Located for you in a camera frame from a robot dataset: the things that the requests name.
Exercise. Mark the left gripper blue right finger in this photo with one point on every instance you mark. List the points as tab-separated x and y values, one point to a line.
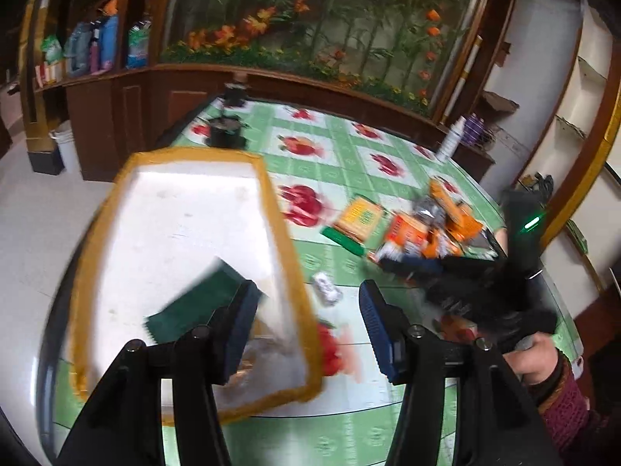
387	328

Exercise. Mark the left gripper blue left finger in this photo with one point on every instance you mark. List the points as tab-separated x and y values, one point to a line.
230	327

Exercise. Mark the dark green snack packet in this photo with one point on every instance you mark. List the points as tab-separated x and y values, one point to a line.
216	288

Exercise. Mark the green yellow cracker pack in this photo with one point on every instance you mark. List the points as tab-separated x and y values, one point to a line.
355	224

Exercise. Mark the red patterned sleeve forearm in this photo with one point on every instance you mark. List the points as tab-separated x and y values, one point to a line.
563	408

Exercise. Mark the person right hand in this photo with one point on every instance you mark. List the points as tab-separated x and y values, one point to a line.
535	364

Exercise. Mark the small white wrapped snack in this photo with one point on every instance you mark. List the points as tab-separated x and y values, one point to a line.
328	293

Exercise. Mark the large orange cracker pack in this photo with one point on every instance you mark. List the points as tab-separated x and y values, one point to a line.
459	222

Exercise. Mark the clear grey snack packet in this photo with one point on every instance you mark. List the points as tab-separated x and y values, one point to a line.
428	211

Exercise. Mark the yellow storage box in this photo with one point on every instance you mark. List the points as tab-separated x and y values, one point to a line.
170	215

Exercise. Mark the white spray bottle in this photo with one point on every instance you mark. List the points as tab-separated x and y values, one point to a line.
451	141

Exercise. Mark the purple bottles on shelf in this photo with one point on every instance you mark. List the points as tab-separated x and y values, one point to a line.
473	130

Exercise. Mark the black holder near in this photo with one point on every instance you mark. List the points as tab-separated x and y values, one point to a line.
226	132

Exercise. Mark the black holder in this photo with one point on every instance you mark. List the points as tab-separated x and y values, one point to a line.
235	93
226	132

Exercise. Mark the black holder far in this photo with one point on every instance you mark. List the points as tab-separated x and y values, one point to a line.
235	93

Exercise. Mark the white bucket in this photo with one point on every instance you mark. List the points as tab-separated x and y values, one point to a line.
63	136

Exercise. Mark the blue bottles on shelf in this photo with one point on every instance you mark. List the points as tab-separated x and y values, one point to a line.
91	47

